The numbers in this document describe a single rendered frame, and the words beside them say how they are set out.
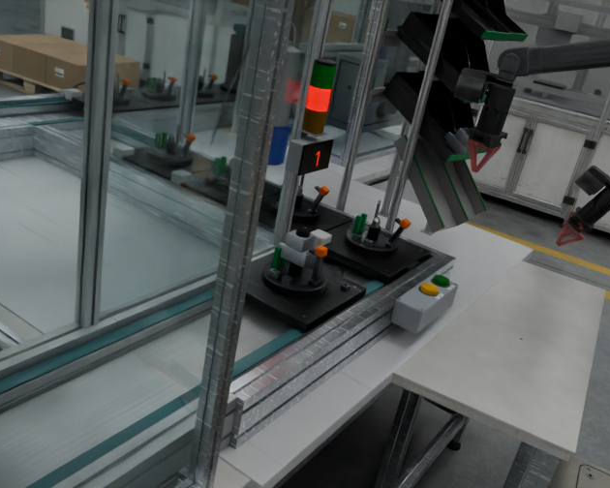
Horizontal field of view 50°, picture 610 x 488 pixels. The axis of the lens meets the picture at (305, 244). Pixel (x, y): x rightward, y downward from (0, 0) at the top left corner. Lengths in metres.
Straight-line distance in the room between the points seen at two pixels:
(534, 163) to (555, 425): 4.31
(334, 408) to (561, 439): 0.45
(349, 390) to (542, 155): 4.45
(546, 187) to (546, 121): 0.53
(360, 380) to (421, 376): 0.14
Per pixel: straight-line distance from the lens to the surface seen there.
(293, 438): 1.17
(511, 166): 5.63
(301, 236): 1.35
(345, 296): 1.40
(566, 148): 5.57
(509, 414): 1.41
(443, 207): 1.91
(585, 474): 2.38
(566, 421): 1.47
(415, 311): 1.46
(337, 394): 1.29
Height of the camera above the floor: 1.61
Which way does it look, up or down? 24 degrees down
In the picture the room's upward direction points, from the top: 11 degrees clockwise
